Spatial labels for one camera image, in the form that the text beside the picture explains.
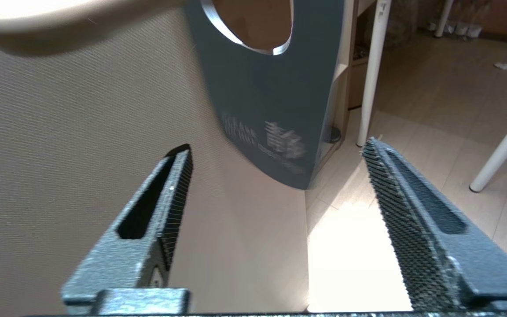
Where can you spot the beige room door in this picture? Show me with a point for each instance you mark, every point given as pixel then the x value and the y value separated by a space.
pixel 82 154

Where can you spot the white table leg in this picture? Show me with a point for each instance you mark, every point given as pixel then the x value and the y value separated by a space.
pixel 370 75

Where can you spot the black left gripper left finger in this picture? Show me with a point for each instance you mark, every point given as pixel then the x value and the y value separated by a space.
pixel 134 255

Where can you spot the blue do-not-disturb door hanger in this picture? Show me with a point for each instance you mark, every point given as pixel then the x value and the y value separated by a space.
pixel 271 101

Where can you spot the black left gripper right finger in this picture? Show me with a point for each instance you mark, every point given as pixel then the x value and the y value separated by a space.
pixel 438 246

